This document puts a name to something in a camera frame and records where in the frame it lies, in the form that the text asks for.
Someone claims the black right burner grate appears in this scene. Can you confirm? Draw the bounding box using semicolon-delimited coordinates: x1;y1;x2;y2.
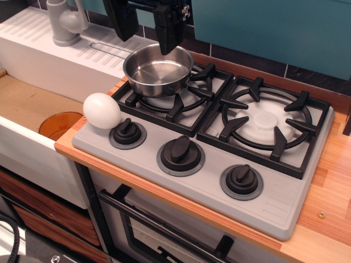
197;76;335;179

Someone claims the black middle stove knob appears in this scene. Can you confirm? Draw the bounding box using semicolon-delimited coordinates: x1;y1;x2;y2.
156;135;206;177

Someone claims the black left burner grate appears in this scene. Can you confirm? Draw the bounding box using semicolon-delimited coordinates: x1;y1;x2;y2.
112;63;234;137

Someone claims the black left stove knob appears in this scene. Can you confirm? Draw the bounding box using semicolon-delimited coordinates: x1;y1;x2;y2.
109;118;147;150

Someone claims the grey toy stove top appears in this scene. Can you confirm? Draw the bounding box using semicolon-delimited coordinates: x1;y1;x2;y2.
72;67;335;240

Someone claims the white toy sink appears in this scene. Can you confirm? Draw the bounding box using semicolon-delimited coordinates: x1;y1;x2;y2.
1;7;151;209

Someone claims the black right stove knob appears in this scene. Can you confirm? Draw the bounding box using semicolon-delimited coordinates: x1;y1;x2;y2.
220;164;264;201

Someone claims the black burner grate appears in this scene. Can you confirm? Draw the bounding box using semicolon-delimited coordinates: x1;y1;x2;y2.
112;63;234;137
197;76;335;179

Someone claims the small steel pan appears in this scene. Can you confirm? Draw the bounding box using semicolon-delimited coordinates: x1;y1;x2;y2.
90;41;194;98

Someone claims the black braided cable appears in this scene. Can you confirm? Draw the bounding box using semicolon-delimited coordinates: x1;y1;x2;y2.
0;215;21;263

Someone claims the oven door with black handle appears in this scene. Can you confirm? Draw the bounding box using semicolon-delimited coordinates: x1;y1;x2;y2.
98;185;235;262

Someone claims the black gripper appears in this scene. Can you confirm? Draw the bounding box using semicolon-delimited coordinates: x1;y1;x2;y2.
103;0;191;55

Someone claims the black stove knob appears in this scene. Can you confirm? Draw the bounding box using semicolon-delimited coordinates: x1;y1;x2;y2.
109;118;147;150
220;164;264;201
156;135;206;177

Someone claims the white egg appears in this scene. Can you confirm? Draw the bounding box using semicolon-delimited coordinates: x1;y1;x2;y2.
83;93;121;129

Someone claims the wooden drawer front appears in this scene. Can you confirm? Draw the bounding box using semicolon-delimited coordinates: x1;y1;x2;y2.
1;167;108;262

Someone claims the grey toy faucet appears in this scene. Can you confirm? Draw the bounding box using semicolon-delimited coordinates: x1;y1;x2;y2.
47;0;88;47

